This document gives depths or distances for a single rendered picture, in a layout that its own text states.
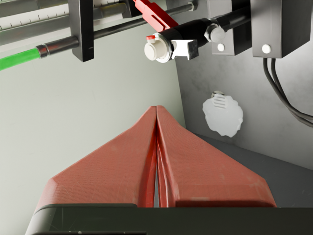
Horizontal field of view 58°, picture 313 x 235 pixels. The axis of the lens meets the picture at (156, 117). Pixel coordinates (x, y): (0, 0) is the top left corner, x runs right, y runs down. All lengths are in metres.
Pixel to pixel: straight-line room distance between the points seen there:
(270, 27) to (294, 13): 0.03
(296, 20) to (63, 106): 0.39
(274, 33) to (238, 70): 0.24
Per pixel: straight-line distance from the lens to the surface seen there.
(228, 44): 0.39
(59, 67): 0.52
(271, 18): 0.36
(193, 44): 0.24
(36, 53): 0.42
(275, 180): 0.58
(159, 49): 0.26
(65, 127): 0.55
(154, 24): 0.30
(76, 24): 0.43
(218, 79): 0.62
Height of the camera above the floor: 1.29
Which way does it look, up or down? 34 degrees down
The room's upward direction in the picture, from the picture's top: 120 degrees counter-clockwise
